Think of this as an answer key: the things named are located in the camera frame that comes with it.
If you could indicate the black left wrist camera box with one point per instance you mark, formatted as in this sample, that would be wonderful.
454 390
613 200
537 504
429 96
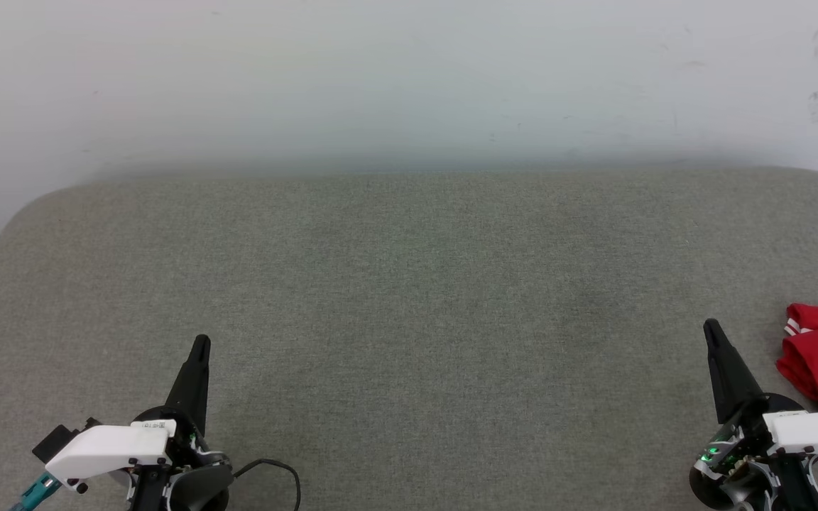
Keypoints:
57 441

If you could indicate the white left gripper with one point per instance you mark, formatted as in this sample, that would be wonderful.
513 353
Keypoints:
111 447

